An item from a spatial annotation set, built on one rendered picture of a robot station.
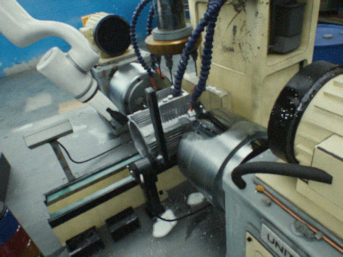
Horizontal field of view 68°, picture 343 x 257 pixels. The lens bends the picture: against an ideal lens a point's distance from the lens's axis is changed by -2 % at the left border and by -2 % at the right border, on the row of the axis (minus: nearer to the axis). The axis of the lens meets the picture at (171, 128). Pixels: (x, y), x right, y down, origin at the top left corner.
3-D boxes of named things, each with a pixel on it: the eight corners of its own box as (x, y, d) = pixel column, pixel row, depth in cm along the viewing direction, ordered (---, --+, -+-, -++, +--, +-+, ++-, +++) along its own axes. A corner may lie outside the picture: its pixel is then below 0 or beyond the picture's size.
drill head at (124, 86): (148, 93, 148) (138, 50, 135) (182, 117, 120) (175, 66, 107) (106, 109, 139) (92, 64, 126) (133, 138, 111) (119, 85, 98)
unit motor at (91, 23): (125, 78, 166) (106, 7, 143) (147, 94, 141) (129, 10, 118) (86, 91, 156) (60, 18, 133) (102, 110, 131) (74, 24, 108)
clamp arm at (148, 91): (167, 157, 85) (152, 85, 72) (171, 161, 83) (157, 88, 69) (157, 161, 84) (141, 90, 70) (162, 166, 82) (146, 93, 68)
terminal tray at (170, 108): (176, 102, 100) (174, 84, 96) (192, 112, 92) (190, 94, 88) (149, 113, 96) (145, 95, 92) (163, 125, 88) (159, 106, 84)
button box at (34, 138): (74, 132, 106) (68, 121, 106) (73, 129, 99) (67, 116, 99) (30, 150, 100) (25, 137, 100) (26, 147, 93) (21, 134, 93)
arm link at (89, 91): (69, 92, 83) (76, 97, 85) (75, 101, 76) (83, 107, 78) (87, 72, 83) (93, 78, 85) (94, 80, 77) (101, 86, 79)
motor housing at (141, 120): (176, 130, 111) (170, 90, 101) (202, 151, 97) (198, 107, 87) (134, 149, 104) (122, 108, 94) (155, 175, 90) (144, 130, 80)
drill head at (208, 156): (225, 147, 98) (222, 86, 84) (328, 220, 67) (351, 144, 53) (168, 177, 89) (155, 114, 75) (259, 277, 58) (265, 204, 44)
